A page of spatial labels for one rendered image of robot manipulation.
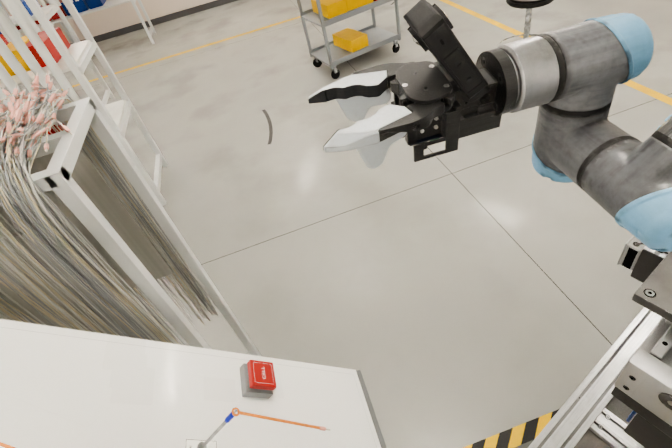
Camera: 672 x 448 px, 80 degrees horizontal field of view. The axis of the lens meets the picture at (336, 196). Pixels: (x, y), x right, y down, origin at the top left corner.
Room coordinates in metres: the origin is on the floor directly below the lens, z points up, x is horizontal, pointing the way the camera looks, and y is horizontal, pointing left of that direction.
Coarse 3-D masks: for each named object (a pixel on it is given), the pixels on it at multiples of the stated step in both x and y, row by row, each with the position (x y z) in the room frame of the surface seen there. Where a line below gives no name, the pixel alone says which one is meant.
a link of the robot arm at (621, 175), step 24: (624, 144) 0.30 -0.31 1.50; (648, 144) 0.28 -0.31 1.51; (600, 168) 0.29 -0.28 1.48; (624, 168) 0.28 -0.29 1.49; (648, 168) 0.26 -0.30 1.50; (600, 192) 0.28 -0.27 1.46; (624, 192) 0.26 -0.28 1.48; (648, 192) 0.24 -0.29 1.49; (624, 216) 0.24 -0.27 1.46; (648, 216) 0.22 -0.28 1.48; (648, 240) 0.21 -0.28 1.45
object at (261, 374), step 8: (256, 360) 0.40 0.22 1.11; (248, 368) 0.38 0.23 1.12; (256, 368) 0.38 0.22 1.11; (264, 368) 0.38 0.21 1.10; (272, 368) 0.39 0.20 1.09; (256, 376) 0.36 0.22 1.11; (264, 376) 0.37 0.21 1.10; (272, 376) 0.37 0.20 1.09; (256, 384) 0.35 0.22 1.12; (264, 384) 0.35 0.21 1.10; (272, 384) 0.35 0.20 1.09
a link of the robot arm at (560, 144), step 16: (544, 112) 0.39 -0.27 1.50; (560, 112) 0.37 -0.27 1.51; (576, 112) 0.36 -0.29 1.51; (592, 112) 0.35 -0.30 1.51; (608, 112) 0.36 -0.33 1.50; (544, 128) 0.38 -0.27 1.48; (560, 128) 0.37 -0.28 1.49; (576, 128) 0.35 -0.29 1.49; (592, 128) 0.34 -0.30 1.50; (608, 128) 0.34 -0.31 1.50; (544, 144) 0.38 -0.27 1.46; (560, 144) 0.35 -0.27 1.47; (576, 144) 0.34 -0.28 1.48; (592, 144) 0.32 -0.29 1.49; (544, 160) 0.38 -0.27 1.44; (560, 160) 0.35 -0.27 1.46; (576, 160) 0.32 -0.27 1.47; (544, 176) 0.37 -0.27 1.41; (560, 176) 0.36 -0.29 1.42; (576, 176) 0.32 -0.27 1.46
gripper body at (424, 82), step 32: (416, 64) 0.41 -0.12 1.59; (480, 64) 0.41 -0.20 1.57; (512, 64) 0.37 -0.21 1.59; (416, 96) 0.36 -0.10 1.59; (448, 96) 0.35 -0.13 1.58; (480, 96) 0.37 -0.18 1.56; (512, 96) 0.35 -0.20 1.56; (448, 128) 0.35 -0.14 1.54; (480, 128) 0.37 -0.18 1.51; (416, 160) 0.36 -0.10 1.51
